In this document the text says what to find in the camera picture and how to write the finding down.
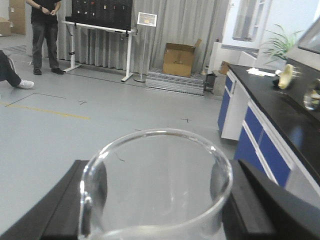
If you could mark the blue white lab cabinet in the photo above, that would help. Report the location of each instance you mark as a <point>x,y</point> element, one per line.
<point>275,134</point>

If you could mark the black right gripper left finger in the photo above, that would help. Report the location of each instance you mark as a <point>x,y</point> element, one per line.
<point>58,215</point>

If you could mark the white papers on counter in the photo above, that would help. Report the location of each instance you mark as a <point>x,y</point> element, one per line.
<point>257,72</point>

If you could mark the black pegboard panel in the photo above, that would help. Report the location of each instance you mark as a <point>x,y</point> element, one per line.
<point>116,14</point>

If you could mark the clear glass beaker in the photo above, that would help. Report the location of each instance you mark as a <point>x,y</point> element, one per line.
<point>155,184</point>

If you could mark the white standing desk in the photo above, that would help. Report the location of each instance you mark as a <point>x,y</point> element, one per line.
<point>109,47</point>

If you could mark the sign on metal stand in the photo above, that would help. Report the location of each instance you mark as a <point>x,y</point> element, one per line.
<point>148,20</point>

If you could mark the grey curtain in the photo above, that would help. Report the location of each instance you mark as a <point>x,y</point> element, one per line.
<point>179,22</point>

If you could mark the glass flask on counter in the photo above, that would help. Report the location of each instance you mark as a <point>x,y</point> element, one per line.
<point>311,98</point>

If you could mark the open cardboard box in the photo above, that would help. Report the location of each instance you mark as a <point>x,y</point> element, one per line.
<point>178,58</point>

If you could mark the green potted plant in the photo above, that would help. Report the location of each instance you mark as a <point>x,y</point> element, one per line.
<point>279,43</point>

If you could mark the yellow object on counter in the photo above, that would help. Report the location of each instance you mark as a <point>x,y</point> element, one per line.
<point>285,77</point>

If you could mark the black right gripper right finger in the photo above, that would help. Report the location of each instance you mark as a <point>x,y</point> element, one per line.
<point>259,209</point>

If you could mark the cardboard boxes at left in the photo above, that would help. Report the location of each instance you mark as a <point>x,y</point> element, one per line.
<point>12,17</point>

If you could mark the standing person in black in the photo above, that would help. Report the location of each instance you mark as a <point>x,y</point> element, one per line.
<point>44,23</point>

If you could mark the seated person leg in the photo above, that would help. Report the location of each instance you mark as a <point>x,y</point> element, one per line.
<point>8,74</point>

